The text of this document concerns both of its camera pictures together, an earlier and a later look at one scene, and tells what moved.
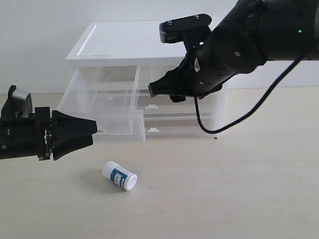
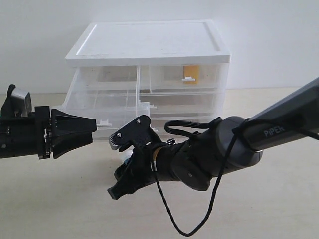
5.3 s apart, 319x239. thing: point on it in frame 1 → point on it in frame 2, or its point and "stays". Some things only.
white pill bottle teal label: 119,175 → 123,157
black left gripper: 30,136 stays
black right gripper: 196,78 → 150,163
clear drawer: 107,95 stays
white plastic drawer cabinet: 109,67 stays
